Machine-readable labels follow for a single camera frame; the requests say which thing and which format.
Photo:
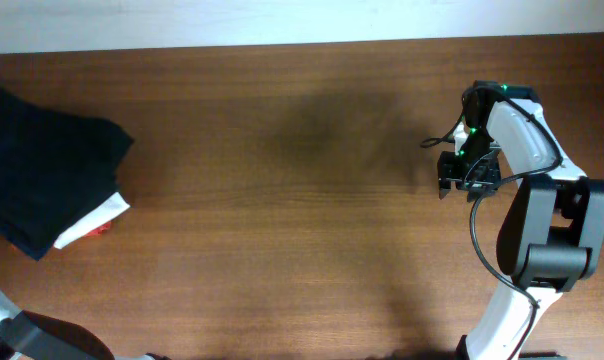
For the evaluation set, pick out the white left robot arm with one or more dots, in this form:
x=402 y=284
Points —
x=36 y=336

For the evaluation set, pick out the folded red garment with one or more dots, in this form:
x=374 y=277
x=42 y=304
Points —
x=99 y=230

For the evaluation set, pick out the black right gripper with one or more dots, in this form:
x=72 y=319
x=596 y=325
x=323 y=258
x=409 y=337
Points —
x=448 y=171

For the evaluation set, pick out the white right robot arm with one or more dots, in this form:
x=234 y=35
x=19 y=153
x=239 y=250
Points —
x=553 y=232

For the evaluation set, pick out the dark green shorts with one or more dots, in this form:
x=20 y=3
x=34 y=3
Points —
x=55 y=168

